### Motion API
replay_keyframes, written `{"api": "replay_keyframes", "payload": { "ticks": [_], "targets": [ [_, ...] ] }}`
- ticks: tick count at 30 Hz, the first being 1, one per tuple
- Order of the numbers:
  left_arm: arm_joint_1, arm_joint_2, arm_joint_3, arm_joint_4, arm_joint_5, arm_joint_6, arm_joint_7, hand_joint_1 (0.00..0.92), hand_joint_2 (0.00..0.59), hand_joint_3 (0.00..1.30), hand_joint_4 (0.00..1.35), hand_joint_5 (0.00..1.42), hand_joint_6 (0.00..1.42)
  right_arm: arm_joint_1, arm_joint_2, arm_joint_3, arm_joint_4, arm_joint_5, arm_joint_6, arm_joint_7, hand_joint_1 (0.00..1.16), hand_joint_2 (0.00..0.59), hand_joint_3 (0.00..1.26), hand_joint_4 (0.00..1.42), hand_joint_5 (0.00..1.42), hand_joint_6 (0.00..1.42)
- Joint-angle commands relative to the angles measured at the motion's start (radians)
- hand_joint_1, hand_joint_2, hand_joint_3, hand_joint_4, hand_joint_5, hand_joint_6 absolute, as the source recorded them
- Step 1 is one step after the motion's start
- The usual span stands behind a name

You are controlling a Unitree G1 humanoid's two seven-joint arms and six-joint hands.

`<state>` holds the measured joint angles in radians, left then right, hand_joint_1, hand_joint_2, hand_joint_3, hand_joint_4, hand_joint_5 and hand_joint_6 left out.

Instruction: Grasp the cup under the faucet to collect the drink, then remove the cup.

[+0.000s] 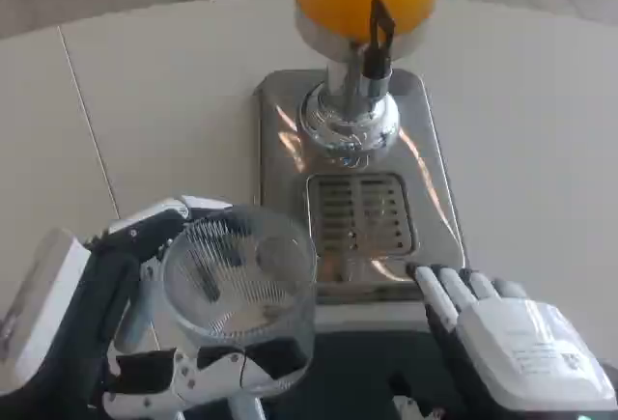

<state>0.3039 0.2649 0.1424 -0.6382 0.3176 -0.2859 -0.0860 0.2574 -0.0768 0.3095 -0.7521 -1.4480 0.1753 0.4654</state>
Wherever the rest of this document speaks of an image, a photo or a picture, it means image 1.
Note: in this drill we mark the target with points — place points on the steel drip tray base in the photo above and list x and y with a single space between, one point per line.
280 149

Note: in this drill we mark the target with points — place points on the black tap lever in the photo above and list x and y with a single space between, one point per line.
381 38

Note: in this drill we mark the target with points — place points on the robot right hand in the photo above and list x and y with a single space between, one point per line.
512 338

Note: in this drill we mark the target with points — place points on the slotted steel drip grid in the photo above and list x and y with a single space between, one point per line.
362 212

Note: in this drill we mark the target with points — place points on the clear ribbed glass cup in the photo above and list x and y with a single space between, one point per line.
241 285

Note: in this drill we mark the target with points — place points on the dark robot torso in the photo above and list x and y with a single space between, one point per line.
357 367

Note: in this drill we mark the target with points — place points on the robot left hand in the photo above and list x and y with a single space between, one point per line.
92 304

